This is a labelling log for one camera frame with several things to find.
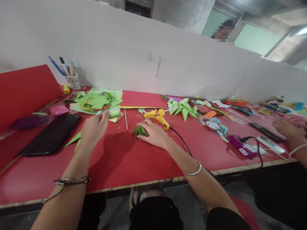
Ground person's left hand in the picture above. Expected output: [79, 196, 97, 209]
[81, 111, 110, 148]

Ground person's right hand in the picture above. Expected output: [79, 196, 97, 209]
[137, 117, 171, 149]

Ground person's right fingers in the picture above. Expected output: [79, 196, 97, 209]
[137, 117, 155, 132]

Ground person's left fingers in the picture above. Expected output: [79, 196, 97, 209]
[87, 112, 104, 123]

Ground green paper flower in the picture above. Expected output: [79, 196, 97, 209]
[130, 125, 150, 141]

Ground yellow hot glue gun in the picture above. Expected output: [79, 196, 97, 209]
[143, 109, 170, 130]

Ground pile of green paper pieces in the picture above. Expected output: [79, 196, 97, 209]
[69, 87, 124, 118]

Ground stack of red paper sheets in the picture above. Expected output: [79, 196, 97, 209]
[119, 90, 169, 110]

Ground loose green paper cones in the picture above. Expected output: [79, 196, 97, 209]
[64, 130, 83, 152]

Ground pink paper ball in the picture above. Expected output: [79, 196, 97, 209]
[50, 105, 70, 116]

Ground cluster of green paper cones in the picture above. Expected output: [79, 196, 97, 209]
[166, 97, 200, 122]

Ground white patterned pen cup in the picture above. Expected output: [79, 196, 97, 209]
[48, 56, 81, 90]

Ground black smartphone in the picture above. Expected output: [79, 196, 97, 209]
[20, 114, 82, 157]

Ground purple craft in plastic wrap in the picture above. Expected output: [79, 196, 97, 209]
[0, 112, 51, 141]

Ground round decorated paper ornament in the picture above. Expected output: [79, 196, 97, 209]
[203, 119, 230, 142]

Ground white divider board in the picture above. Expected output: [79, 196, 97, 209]
[0, 0, 307, 106]

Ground person's legs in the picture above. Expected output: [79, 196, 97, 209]
[129, 184, 253, 230]

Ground pile of colourful craft sticks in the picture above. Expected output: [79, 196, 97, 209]
[220, 97, 255, 117]

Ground purple power strip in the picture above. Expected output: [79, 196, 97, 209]
[228, 134, 267, 159]

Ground black remote control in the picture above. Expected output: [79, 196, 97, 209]
[249, 122, 286, 144]

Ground white remote control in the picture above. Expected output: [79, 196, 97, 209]
[256, 135, 286, 155]

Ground pile of colourful craft items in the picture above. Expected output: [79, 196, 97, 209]
[258, 95, 307, 127]

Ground yellow handled scissors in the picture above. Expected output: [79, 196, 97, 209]
[81, 100, 95, 111]

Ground black glue gun cable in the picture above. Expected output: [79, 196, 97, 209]
[169, 127, 219, 180]

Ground black power strip cable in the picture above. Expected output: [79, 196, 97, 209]
[241, 136, 264, 168]

